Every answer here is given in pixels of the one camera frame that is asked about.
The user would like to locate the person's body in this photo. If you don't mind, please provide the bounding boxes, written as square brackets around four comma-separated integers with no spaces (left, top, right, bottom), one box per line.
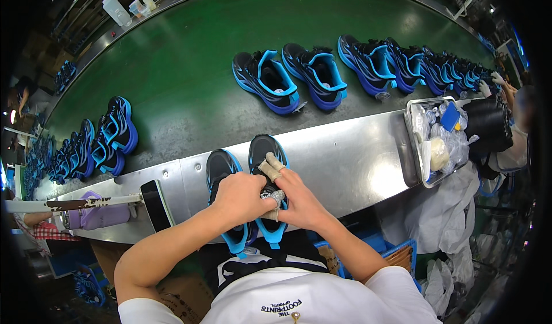
[117,230,441,324]

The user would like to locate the heap of white plastic bags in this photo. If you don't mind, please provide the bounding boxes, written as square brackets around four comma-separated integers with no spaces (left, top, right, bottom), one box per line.
[379,163,480,318]

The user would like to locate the stack of black insoles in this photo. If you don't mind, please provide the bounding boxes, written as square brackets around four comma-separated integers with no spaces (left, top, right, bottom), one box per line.
[463,96,514,155]

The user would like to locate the clear plastic cups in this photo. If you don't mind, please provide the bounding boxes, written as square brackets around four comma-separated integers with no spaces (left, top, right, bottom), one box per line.
[128,0,152,18]

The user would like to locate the white roll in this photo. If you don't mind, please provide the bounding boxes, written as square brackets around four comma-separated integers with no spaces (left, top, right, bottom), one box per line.
[429,137,450,173]

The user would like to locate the white plastic bottle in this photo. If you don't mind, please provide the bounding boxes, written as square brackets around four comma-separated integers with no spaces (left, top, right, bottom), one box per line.
[102,0,133,27]

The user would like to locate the black phone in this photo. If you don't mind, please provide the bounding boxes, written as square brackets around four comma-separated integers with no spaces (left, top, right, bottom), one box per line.
[140,179,176,233]

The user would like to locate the person's left hand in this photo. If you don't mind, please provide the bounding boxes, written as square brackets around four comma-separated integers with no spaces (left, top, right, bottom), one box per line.
[209,171,286,228]

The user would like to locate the brown cardboard box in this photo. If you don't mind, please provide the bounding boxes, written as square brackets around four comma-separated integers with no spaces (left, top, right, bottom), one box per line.
[156,272,215,324]

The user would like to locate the person's right hand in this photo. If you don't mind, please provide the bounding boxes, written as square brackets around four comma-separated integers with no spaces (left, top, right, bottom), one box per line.
[258,151,333,234]

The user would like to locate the green conveyor belt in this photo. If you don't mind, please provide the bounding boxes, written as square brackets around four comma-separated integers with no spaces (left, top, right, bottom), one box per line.
[45,0,497,187]

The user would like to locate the blue black sneaker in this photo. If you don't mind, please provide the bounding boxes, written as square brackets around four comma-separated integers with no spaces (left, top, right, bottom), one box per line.
[248,134,290,250]
[206,149,259,258]
[99,96,139,155]
[281,43,348,111]
[232,50,302,116]
[69,119,96,181]
[90,127,126,177]
[337,34,398,98]
[384,37,427,95]

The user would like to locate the row of blue shoes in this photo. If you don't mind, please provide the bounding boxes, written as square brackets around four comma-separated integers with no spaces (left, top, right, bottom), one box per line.
[22,134,75,195]
[420,45,497,97]

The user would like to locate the white metal frame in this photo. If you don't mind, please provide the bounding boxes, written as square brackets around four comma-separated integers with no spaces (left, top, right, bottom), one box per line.
[452,0,485,21]

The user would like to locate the purple water bottle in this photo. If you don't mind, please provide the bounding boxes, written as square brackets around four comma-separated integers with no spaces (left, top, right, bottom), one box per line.
[64,190,133,231]

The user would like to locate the pile of blue shoes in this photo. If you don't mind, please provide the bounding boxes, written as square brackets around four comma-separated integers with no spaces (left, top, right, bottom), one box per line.
[53,60,78,95]
[71,265,107,307]

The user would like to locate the blue card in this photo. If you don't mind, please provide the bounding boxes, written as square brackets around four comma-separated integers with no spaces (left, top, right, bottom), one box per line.
[439,101,461,133]

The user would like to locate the metal tray with plastic bits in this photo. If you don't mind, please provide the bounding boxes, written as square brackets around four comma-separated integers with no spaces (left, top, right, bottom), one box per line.
[404,96,474,189]

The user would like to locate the blue plastic crate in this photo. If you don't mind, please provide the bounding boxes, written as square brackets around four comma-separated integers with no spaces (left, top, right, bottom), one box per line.
[314,237,422,292]

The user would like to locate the white rusted metal bar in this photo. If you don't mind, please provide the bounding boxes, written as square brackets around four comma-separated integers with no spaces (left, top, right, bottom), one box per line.
[3,193,144,214]

